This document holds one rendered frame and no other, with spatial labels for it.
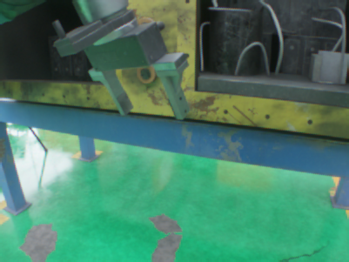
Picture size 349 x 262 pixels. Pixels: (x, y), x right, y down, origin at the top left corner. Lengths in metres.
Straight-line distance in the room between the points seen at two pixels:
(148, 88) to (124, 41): 0.33
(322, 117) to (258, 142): 0.17
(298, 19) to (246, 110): 0.40
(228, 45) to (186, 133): 0.26
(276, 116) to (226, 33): 0.24
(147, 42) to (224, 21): 0.36
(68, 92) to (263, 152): 0.61
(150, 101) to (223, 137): 0.22
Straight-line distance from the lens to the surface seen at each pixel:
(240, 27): 0.68
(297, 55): 0.86
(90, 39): 0.35
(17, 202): 1.55
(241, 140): 0.68
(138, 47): 0.36
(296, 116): 0.63
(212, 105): 0.64
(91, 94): 0.79
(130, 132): 0.79
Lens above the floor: 0.86
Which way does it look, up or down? 21 degrees down
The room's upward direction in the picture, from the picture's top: straight up
